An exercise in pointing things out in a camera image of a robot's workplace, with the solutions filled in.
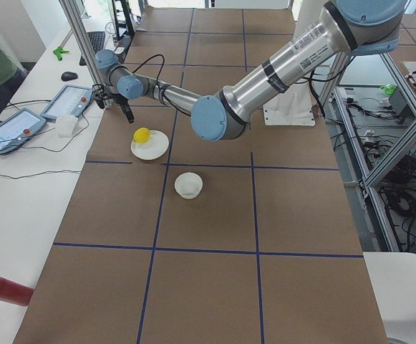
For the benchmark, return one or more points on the black box with green part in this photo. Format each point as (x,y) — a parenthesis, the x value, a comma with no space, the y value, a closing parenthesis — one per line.
(395,100)

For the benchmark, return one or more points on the white foam block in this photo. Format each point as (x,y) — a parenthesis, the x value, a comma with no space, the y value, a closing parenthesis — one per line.
(65,125)

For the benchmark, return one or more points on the far blue teach pendant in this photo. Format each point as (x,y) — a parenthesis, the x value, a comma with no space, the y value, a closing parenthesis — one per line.
(70,100)

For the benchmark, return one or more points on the blue teach pendant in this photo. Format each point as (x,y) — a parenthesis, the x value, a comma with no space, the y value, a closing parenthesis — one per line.
(17,129)
(70,100)

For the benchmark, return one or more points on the red cylinder tube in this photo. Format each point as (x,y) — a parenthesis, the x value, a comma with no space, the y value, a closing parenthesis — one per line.
(15,293)

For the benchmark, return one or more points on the green clamp on desk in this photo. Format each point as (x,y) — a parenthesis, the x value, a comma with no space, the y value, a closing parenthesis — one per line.
(59,52)

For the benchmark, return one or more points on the black keyboard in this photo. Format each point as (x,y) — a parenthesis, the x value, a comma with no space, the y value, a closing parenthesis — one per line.
(97,41)

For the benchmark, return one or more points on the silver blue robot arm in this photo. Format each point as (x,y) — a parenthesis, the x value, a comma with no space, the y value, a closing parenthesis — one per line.
(351,27)

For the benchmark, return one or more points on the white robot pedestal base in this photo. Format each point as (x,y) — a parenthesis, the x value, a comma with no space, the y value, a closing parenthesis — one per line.
(293,107)

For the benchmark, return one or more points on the white plate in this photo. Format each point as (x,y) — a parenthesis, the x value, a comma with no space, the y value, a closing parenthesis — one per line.
(154,148)

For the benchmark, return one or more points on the yellow lemon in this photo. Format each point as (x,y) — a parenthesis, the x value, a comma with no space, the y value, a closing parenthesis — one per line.
(141,135)

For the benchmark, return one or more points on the aluminium frame rack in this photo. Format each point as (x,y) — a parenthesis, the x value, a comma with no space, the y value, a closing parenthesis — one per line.
(372,177)

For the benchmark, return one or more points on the near blue teach pendant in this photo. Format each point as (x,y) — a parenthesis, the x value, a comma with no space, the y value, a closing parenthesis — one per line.
(17,129)

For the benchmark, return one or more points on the white bowl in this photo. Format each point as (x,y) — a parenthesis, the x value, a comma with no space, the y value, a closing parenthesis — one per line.
(188,185)

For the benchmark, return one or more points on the white side table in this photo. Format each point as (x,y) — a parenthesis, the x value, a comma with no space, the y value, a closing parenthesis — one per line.
(393,278)

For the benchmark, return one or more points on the black computer mouse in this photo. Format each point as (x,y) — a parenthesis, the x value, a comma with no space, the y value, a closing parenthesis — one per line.
(68,76)

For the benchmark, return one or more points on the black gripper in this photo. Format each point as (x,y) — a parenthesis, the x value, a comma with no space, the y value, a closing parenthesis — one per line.
(123,105)

